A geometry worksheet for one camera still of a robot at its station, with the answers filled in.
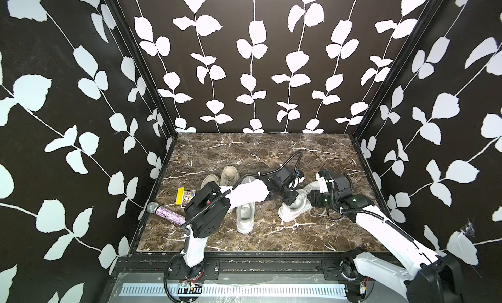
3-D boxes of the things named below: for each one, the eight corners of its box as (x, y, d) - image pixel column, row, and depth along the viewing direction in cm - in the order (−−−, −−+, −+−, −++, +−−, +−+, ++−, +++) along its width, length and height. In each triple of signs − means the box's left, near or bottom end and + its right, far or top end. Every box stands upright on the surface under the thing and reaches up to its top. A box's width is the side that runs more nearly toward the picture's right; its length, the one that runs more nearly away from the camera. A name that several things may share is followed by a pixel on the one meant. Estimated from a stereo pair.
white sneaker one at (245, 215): (236, 233, 85) (235, 226, 77) (238, 211, 91) (236, 202, 84) (255, 233, 85) (255, 226, 77) (255, 211, 91) (255, 202, 84)
